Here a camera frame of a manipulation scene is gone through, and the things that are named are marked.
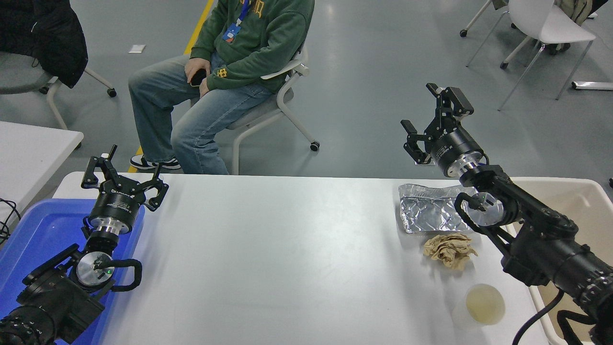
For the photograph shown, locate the crumpled tan paper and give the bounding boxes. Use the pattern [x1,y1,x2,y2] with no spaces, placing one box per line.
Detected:
[423,233,478,270]

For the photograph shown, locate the blue plastic tray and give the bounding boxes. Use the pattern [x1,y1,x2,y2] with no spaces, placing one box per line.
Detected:
[0,198,146,345]

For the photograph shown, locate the black jacket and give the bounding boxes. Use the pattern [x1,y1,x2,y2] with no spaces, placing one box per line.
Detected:
[0,0,89,89]

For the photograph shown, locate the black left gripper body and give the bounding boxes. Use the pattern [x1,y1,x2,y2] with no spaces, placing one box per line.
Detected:
[89,181,146,226]

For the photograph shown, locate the grey armchair with white frame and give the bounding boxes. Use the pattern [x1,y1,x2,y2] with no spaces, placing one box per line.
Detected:
[0,50,117,131]

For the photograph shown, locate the white paper cup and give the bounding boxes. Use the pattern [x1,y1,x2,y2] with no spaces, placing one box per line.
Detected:
[453,283,506,329]

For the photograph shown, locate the white grey castor chair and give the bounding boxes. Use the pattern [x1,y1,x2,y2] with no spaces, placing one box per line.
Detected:
[192,42,320,175]

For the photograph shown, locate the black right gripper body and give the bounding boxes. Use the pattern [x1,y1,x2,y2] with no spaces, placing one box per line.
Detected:
[430,127,484,171]

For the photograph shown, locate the white table foot bar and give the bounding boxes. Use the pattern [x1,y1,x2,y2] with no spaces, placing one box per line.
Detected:
[571,80,613,91]

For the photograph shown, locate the beige garment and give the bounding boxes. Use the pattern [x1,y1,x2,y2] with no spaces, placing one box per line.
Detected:
[555,0,594,25]

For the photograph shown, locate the white side table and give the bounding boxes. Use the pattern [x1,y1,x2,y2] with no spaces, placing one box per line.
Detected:
[0,121,85,226]

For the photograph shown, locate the black cable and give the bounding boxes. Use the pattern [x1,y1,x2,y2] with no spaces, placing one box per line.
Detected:
[0,197,23,246]

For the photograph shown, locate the person's right hand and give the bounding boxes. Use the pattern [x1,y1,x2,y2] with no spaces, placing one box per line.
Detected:
[184,57,212,83]

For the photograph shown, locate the silver foil tray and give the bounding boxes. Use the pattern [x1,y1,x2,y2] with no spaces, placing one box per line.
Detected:
[398,183,479,234]

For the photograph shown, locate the white shell chair metal legs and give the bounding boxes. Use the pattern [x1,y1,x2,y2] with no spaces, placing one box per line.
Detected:
[466,0,597,112]

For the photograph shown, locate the seated person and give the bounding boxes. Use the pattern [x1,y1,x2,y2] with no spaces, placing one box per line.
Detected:
[128,0,316,175]

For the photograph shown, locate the blue lanyard badge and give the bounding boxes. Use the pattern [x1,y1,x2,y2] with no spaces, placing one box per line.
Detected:
[222,0,252,44]

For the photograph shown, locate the large pale plastic bin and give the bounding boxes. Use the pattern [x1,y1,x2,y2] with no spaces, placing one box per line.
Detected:
[498,177,613,345]

